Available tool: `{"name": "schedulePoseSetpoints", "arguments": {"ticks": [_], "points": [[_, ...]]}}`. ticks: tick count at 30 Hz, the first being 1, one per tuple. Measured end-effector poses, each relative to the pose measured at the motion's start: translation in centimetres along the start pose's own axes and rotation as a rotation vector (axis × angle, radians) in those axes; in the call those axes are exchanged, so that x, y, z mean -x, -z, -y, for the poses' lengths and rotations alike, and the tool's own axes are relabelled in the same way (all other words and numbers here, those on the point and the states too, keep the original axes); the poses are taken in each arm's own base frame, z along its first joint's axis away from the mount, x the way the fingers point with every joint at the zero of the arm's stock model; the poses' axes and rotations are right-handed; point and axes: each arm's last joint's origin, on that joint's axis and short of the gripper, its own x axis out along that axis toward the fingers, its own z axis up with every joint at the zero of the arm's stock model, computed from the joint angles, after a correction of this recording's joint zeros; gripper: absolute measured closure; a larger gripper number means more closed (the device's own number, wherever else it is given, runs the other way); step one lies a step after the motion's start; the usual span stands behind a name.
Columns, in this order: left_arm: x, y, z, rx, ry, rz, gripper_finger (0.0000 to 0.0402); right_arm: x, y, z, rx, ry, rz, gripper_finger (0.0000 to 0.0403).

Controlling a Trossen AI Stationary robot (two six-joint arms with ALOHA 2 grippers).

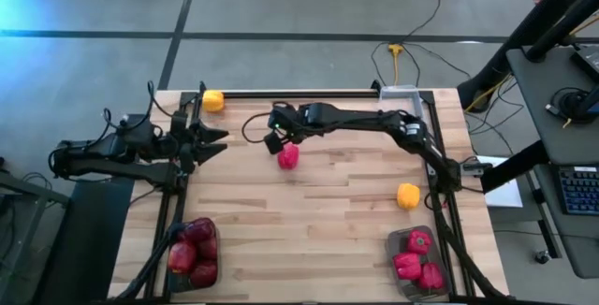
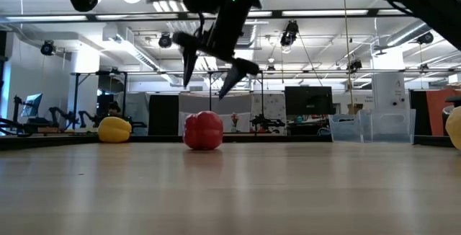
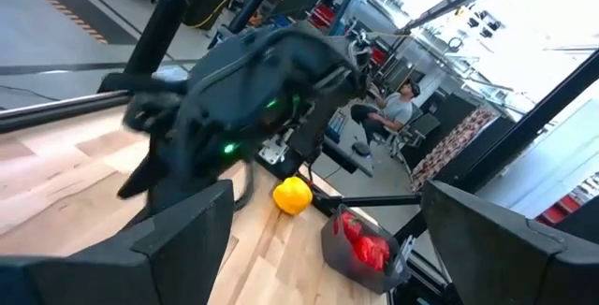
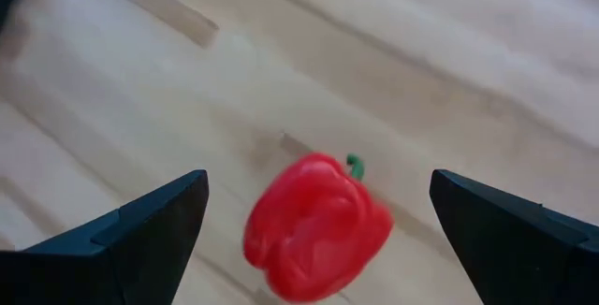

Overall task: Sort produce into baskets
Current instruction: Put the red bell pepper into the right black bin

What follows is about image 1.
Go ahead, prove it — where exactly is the gray plastic basket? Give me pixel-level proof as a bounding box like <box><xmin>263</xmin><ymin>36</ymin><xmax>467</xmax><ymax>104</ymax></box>
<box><xmin>166</xmin><ymin>217</ymin><xmax>222</xmax><ymax>295</ymax></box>
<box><xmin>386</xmin><ymin>225</ymin><xmax>453</xmax><ymax>302</ymax></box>

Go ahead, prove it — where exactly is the gray side desk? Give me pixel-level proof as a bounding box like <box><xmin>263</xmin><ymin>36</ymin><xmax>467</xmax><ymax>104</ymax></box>
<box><xmin>505</xmin><ymin>45</ymin><xmax>599</xmax><ymax>279</ymax></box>

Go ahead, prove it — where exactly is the white paper sheet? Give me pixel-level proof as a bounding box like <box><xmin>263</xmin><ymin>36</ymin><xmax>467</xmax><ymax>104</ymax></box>
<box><xmin>475</xmin><ymin>154</ymin><xmax>524</xmax><ymax>209</ymax></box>

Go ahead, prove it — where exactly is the clear plastic bin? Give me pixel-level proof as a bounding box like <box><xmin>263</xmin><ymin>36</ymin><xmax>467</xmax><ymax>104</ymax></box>
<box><xmin>377</xmin><ymin>84</ymin><xmax>425</xmax><ymax>119</ymax></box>

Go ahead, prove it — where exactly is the yellow bell pepper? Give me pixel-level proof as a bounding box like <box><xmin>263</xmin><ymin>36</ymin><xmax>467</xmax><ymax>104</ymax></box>
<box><xmin>396</xmin><ymin>182</ymin><xmax>422</xmax><ymax>211</ymax></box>
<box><xmin>201</xmin><ymin>89</ymin><xmax>226</xmax><ymax>113</ymax></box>

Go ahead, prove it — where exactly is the yellow power plug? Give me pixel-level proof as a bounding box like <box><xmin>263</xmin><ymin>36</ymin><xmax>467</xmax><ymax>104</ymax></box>
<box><xmin>387</xmin><ymin>42</ymin><xmax>404</xmax><ymax>86</ymax></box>

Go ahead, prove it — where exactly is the dark metal cart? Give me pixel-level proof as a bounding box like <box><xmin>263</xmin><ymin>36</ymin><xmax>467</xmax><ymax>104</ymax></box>
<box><xmin>0</xmin><ymin>168</ymin><xmax>71</xmax><ymax>305</ymax></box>

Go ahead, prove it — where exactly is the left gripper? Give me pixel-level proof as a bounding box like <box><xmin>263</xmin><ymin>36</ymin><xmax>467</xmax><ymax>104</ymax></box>
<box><xmin>168</xmin><ymin>110</ymin><xmax>230</xmax><ymax>175</ymax></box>

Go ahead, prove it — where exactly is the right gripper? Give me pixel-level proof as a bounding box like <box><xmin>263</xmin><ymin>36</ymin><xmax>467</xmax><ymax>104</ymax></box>
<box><xmin>264</xmin><ymin>103</ymin><xmax>310</xmax><ymax>156</ymax></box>

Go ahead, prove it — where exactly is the dark red apple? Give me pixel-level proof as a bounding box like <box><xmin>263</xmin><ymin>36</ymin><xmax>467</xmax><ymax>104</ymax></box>
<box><xmin>187</xmin><ymin>260</ymin><xmax>219</xmax><ymax>290</ymax></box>
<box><xmin>196</xmin><ymin>235</ymin><xmax>219</xmax><ymax>263</ymax></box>
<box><xmin>167</xmin><ymin>240</ymin><xmax>198</xmax><ymax>275</ymax></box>
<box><xmin>180</xmin><ymin>217</ymin><xmax>216</xmax><ymax>244</ymax></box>

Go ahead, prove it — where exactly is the black tower fan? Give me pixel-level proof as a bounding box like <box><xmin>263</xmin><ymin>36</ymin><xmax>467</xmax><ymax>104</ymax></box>
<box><xmin>456</xmin><ymin>0</ymin><xmax>599</xmax><ymax>112</ymax></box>

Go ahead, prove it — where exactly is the black stand pole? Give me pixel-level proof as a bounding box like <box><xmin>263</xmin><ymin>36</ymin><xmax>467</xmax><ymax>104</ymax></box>
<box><xmin>523</xmin><ymin>0</ymin><xmax>599</xmax><ymax>63</ymax></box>

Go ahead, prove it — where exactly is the black keyboard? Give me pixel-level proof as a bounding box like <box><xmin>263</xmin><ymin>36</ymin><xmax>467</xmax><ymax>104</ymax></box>
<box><xmin>556</xmin><ymin>164</ymin><xmax>599</xmax><ymax>216</ymax></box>

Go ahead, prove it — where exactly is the gray cable hub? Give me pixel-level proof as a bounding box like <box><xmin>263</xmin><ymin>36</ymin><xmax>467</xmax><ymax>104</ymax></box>
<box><xmin>460</xmin><ymin>160</ymin><xmax>494</xmax><ymax>178</ymax></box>

